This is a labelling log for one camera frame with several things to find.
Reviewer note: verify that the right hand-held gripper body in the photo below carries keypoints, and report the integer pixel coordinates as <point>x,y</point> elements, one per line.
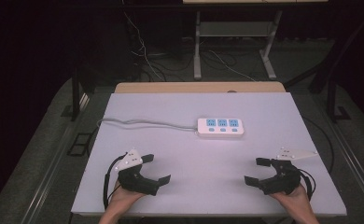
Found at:
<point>282,179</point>

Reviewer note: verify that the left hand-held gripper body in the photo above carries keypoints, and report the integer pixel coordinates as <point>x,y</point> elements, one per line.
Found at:
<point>132,180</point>

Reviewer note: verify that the person's left hand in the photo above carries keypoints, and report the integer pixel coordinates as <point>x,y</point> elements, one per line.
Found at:
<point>124,199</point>

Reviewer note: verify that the person's right hand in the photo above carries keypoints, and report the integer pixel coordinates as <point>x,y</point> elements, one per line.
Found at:
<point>295,200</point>

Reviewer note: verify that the white power strip blue sockets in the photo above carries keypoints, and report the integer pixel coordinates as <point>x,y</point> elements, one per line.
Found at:
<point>220,128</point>

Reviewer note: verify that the black metal stand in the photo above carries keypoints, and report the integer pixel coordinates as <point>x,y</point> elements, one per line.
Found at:
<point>75,96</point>
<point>334,99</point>

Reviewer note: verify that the black rectangular floor frame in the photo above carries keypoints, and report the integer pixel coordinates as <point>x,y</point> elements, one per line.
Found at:
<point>80,144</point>

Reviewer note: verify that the aluminium floor rail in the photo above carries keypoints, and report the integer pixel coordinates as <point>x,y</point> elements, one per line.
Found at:
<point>51,168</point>
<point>354,155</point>

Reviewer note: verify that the grey metal desk frame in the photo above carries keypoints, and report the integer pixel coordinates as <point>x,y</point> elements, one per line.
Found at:
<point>233,29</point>

